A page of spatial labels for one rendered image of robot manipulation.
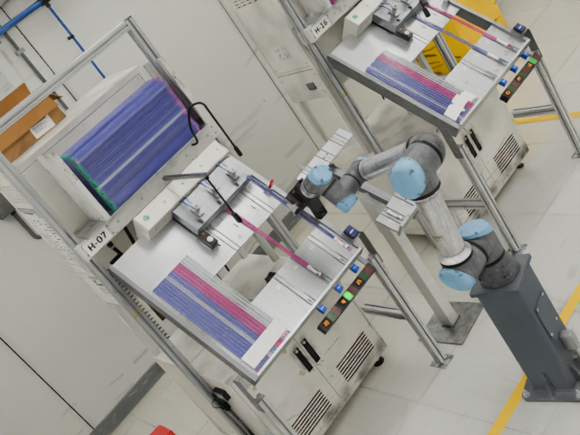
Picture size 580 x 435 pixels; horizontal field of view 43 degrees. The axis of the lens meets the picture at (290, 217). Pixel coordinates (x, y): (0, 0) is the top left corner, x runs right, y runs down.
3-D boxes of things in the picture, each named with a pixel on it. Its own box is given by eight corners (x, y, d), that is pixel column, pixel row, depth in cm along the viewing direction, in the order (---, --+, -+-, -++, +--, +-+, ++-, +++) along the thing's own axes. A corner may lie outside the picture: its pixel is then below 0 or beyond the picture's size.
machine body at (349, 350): (394, 354, 348) (326, 260, 323) (306, 476, 318) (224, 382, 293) (309, 336, 401) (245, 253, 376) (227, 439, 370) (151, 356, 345)
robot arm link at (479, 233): (509, 241, 256) (492, 212, 250) (493, 268, 249) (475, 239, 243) (480, 242, 265) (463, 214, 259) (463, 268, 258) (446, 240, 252)
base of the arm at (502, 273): (524, 256, 261) (513, 236, 257) (513, 286, 251) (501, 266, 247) (486, 261, 271) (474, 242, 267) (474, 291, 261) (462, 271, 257)
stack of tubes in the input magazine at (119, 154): (202, 129, 302) (162, 74, 291) (115, 211, 280) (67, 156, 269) (187, 131, 312) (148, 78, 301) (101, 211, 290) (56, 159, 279)
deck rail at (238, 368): (257, 382, 269) (258, 377, 264) (255, 387, 269) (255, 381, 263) (113, 271, 287) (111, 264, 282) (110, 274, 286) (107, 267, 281)
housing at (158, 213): (230, 168, 316) (230, 149, 303) (151, 248, 294) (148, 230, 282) (215, 159, 318) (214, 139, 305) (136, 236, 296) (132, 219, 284)
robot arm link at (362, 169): (443, 113, 230) (349, 154, 270) (427, 135, 225) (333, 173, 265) (464, 141, 233) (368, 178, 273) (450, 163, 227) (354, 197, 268)
